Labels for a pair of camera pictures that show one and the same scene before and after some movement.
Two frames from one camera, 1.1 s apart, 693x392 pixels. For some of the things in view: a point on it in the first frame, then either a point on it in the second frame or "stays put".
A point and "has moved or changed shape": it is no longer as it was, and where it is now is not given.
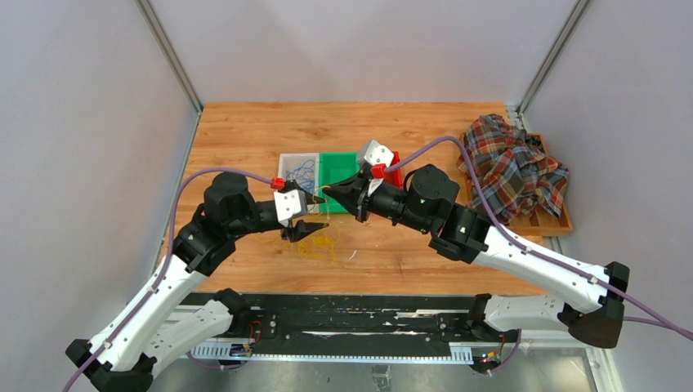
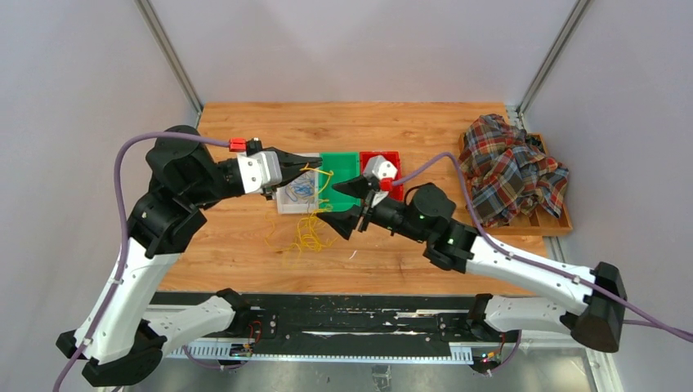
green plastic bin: [335, 167] stays put
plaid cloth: [515, 172] stays put
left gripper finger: [301, 229] -> [293, 167]
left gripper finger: [310, 198] -> [290, 163]
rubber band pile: [323, 243] has moved or changed shape
